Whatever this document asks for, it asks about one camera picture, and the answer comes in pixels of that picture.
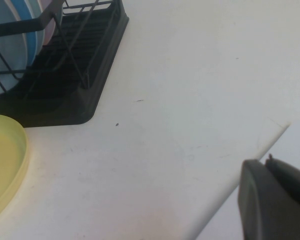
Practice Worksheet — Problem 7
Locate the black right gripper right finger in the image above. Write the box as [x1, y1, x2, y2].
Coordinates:
[264, 153, 300, 209]

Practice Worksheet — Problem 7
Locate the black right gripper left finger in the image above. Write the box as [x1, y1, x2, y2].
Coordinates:
[237, 159, 300, 240]

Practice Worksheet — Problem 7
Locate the yellow plate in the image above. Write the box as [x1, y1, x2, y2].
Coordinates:
[0, 113, 31, 224]

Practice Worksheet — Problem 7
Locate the pink plate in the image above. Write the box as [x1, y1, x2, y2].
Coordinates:
[37, 0, 58, 46]

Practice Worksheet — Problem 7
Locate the bright blue plate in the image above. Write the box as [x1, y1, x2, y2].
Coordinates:
[4, 0, 39, 70]

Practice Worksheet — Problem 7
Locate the olive grey plate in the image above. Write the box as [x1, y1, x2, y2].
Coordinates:
[0, 0, 28, 97]

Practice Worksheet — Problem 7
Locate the white printed paper sheet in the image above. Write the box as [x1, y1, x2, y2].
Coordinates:
[196, 121, 300, 240]

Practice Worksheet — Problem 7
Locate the black wire dish rack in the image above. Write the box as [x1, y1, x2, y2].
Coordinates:
[0, 0, 124, 91]

